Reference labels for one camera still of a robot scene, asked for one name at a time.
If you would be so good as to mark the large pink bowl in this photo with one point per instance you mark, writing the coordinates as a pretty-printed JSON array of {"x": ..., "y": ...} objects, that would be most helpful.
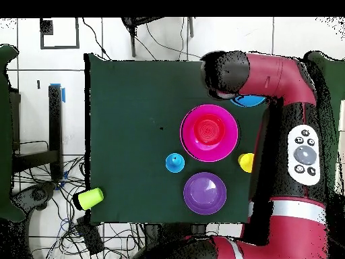
[{"x": 188, "y": 140}]

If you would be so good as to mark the small orange bowl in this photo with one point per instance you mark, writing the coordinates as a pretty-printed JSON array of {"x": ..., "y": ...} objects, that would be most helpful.
[{"x": 209, "y": 129}]

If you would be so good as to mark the large light blue bowl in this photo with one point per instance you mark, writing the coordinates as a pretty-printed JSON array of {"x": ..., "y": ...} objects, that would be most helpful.
[{"x": 249, "y": 101}]

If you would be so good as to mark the light blue cup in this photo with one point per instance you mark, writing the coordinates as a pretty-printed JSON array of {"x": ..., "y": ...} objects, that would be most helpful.
[{"x": 176, "y": 165}]

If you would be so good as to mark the purple bowl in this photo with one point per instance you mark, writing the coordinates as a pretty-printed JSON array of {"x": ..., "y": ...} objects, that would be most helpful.
[{"x": 204, "y": 193}]

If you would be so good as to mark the dark green table cloth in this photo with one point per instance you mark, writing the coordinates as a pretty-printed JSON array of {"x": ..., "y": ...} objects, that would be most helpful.
[{"x": 134, "y": 94}]

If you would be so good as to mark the yellow cup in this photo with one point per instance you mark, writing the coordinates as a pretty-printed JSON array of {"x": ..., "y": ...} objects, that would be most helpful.
[{"x": 245, "y": 162}]

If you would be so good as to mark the light green cup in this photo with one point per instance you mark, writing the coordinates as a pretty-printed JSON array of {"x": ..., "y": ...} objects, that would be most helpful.
[{"x": 90, "y": 199}]

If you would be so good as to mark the blue tape strip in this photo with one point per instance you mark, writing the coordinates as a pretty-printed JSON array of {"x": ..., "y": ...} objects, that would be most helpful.
[{"x": 63, "y": 95}]

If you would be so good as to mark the black rectangular box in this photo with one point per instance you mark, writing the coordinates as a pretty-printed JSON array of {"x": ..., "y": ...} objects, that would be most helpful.
[{"x": 90, "y": 236}]

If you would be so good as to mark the grey chair base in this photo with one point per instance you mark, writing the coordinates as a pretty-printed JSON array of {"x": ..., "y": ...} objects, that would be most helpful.
[{"x": 37, "y": 194}]

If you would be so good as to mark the green cloth side table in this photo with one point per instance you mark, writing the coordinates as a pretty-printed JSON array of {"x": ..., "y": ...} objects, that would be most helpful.
[
  {"x": 5, "y": 135},
  {"x": 334, "y": 78}
]

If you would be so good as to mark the black camera tripod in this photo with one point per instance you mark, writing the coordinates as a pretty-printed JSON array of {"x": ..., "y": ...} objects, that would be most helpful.
[{"x": 133, "y": 43}]

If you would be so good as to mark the black metal frame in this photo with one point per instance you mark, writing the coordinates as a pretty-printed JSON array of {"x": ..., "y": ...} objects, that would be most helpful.
[{"x": 55, "y": 129}]

